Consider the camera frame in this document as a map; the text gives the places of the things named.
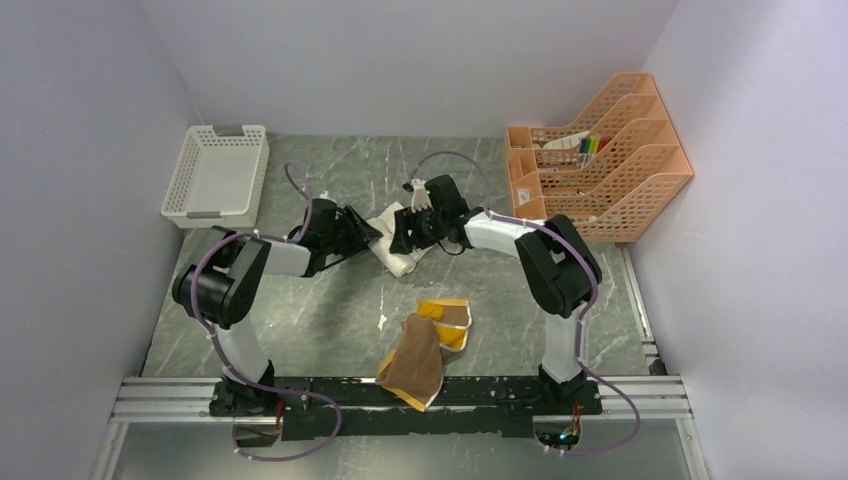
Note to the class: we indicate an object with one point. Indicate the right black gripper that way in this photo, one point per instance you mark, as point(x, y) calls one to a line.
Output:
point(404, 242)

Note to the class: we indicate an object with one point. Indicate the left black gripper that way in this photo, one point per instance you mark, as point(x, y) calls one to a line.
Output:
point(361, 235)

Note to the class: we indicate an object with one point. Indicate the white plastic basket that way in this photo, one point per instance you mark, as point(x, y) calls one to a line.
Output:
point(218, 178)

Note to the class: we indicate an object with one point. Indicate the brown yellow towel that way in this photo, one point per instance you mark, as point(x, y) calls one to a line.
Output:
point(435, 333)

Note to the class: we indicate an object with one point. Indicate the orange file organizer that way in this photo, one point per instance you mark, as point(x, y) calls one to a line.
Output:
point(620, 192)

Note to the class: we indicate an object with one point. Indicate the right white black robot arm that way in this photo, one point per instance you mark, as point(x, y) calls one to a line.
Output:
point(562, 275)

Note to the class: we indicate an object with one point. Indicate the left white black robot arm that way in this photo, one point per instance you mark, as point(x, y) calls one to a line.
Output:
point(219, 283)

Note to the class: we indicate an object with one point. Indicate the white label card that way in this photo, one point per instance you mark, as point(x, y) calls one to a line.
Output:
point(567, 142)

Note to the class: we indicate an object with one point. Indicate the coloured marker pens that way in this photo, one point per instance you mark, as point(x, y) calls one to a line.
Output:
point(589, 146)

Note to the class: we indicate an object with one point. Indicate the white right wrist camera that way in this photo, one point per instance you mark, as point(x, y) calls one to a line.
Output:
point(420, 200)

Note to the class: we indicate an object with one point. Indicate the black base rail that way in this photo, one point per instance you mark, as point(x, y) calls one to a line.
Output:
point(306, 408)

